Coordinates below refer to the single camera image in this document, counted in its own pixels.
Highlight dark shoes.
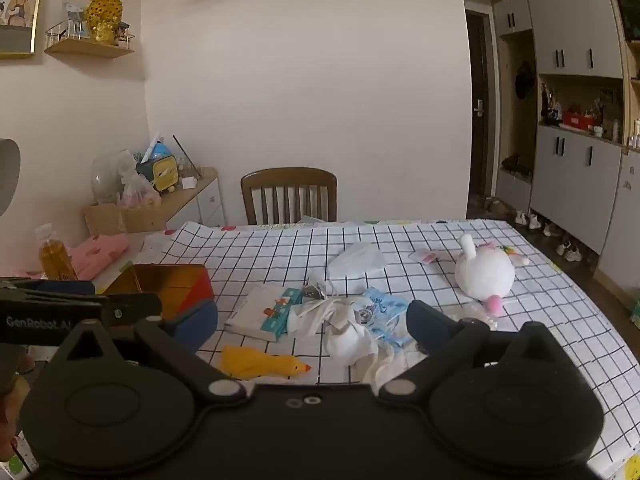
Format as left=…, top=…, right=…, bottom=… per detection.
left=501, top=153, right=533, bottom=179

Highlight grey desk lamp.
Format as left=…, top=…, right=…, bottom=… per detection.
left=0, top=138, right=22, bottom=221

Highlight bottle of yellow liquid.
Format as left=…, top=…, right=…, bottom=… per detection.
left=35, top=223, right=80, bottom=282

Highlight white tube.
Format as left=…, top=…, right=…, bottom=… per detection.
left=141, top=132, right=161, bottom=164

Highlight clear glass jar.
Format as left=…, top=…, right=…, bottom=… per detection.
left=91, top=152, right=139, bottom=206

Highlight white plush bunny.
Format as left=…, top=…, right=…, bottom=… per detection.
left=453, top=233, right=531, bottom=317

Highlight blue face mask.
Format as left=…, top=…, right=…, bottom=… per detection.
left=350, top=287, right=414, bottom=354

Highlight white and teal book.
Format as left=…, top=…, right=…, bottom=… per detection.
left=224, top=285, right=307, bottom=344

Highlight black checked white tablecloth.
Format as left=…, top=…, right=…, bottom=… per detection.
left=142, top=218, right=640, bottom=480

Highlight bag of cotton swabs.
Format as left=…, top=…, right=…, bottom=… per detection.
left=287, top=294, right=397, bottom=387

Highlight red tin box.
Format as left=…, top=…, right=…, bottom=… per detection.
left=102, top=263, right=219, bottom=341

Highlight wooden wall shelf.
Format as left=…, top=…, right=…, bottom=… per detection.
left=44, top=20, right=136, bottom=59

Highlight wooden chair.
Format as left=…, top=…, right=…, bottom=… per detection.
left=240, top=167, right=338, bottom=226

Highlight cardboard box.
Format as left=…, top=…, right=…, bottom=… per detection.
left=82, top=202, right=169, bottom=236

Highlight clear bag of sweets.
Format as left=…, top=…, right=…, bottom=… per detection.
left=117, top=152, right=164, bottom=210

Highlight pink printed folded cloth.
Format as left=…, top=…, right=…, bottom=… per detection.
left=15, top=232, right=130, bottom=281

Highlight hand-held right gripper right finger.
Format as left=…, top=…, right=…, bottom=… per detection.
left=378, top=299, right=576, bottom=404

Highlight black hanging bag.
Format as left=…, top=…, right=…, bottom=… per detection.
left=514, top=61, right=536, bottom=101

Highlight wooden cabinet with white drawers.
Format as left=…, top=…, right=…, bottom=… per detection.
left=160, top=167, right=227, bottom=234

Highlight grey wall cabinet unit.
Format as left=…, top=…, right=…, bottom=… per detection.
left=492, top=0, right=640, bottom=292

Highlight yellow rubber duck toy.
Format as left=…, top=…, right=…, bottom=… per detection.
left=220, top=344, right=312, bottom=381

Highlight golden ornament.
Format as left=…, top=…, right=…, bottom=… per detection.
left=83, top=0, right=124, bottom=43

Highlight yellow and teal tissue box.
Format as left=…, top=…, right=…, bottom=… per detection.
left=136, top=155, right=179, bottom=194

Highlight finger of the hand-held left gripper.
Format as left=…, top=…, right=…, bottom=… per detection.
left=99, top=292, right=162, bottom=329
left=0, top=278, right=97, bottom=297

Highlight framed family wall poster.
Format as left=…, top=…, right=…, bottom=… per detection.
left=0, top=0, right=49, bottom=60

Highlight thin dark stick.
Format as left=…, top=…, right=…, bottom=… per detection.
left=172, top=134, right=204, bottom=180

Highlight small photo frame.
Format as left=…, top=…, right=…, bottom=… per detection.
left=63, top=2, right=91, bottom=39

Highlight white and grey sneaker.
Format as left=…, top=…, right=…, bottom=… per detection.
left=555, top=240, right=584, bottom=263

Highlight white crumpled tissue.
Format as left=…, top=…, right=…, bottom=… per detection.
left=327, top=240, right=389, bottom=279

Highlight dark door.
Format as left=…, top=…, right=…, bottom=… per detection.
left=464, top=8, right=494, bottom=206

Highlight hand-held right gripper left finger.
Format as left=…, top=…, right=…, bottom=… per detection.
left=47, top=298, right=248, bottom=404

